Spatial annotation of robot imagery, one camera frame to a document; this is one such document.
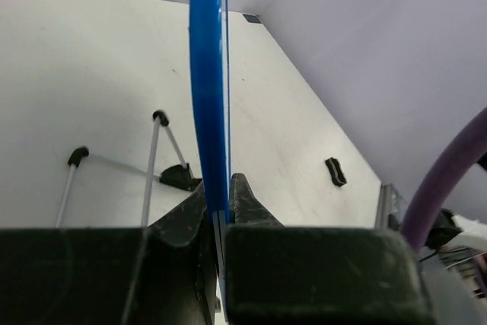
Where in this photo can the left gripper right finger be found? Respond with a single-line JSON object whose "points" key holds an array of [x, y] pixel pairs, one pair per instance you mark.
{"points": [[311, 275]]}

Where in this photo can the right blue table label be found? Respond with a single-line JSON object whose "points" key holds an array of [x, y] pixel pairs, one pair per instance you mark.
{"points": [[251, 18]]}

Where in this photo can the blue framed small whiteboard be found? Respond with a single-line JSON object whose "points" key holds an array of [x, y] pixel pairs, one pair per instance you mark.
{"points": [[210, 86]]}

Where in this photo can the black whiteboard eraser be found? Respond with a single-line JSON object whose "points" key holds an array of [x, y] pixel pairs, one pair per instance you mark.
{"points": [[336, 173]]}

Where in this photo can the wire whiteboard easel stand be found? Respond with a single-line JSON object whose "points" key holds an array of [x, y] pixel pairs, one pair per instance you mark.
{"points": [[179, 176]]}

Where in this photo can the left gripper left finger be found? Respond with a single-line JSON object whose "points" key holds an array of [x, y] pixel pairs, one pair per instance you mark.
{"points": [[162, 274]]}

